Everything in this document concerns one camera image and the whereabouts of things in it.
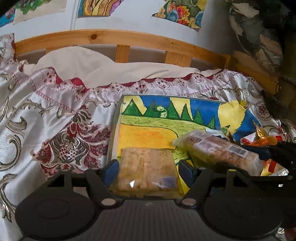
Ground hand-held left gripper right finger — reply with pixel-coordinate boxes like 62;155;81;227
179;160;250;208

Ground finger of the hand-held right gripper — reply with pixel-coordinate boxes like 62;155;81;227
215;162;290;181
242;141;296;168

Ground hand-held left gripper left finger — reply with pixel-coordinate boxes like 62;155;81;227
45;159;121;208

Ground orange red snack bag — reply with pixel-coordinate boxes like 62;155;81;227
240;136;286;148

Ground gold candy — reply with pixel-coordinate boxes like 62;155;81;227
253;120;269;139

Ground square rice crisp packet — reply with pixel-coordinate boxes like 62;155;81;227
109;147;184;200

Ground long crisp bar packet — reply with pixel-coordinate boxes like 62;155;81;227
173;130;264;177

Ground grey metal tray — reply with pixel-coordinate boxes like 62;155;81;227
106;94;290;200

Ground clear plastic wrapper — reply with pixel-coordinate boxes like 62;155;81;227
205;126;232;138

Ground crayon drawing paper liner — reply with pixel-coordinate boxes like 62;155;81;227
117;95;263;195

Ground floral satin blanket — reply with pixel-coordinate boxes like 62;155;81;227
0;32;296;241

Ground cream pillow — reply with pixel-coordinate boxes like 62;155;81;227
16;46;228;89

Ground pile of dark clothes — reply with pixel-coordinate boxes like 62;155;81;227
227;0;285;75

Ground blond child drawing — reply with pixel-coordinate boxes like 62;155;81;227
13;0;68;25

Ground red haired girl drawing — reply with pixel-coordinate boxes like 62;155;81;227
0;5;17;28

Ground brown corduroy pants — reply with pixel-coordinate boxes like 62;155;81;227
263;35;296;122

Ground wooden bed frame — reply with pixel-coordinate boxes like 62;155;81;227
13;29;281;94

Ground white wall pipe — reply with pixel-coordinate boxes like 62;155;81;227
70;0;77;31

